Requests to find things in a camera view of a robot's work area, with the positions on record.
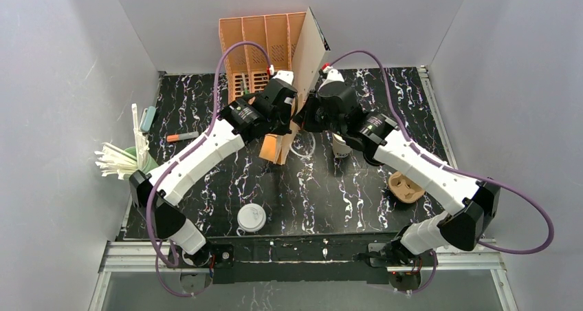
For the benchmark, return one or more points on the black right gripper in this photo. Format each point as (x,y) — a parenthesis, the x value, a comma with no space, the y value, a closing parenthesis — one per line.
(308,115)

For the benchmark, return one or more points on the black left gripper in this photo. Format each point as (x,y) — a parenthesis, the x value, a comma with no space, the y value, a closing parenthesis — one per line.
(286,113)

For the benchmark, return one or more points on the brown paper takeout bag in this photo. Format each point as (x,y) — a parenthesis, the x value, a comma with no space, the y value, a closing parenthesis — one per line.
(277,148)

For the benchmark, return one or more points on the brown pulp cup carrier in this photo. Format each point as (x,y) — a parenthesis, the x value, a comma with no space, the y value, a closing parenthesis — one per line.
(404,189)

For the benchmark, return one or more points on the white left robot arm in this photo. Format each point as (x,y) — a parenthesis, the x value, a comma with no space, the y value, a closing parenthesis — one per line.
(157,193)

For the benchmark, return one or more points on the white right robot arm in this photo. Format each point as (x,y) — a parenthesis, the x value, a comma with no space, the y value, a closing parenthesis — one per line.
(467,203)

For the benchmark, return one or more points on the white paper coffee cup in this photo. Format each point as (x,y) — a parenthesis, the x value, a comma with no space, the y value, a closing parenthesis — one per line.
(339,147)

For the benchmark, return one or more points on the white board panel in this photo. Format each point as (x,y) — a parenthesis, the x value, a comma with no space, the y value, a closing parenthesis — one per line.
(310,55)

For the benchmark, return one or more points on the orange desktop file organizer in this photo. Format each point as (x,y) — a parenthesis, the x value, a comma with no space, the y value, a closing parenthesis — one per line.
(246,65)

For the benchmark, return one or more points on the orange grey highlighter pen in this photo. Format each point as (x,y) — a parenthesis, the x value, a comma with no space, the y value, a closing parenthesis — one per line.
(182,136)

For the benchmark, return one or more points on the white plastic cup lid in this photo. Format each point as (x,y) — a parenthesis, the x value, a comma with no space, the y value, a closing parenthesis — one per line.
(251,218)

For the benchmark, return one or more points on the teal eraser case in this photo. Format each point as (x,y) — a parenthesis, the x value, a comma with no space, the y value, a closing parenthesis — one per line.
(146,121)

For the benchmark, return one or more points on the green cup holder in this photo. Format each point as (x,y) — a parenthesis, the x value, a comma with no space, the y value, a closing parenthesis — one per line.
(148,165)

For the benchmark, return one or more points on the white wrapped straws bundle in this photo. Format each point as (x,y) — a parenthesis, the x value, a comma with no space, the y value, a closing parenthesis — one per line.
(112,160)

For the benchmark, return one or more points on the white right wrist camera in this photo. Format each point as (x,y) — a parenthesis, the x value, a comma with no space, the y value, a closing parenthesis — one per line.
(330,74)

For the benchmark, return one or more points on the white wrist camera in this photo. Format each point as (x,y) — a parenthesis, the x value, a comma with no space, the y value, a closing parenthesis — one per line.
(330,74)
(282,75)

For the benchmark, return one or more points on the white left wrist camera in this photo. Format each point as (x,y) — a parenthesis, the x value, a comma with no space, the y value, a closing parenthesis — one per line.
(282,75)

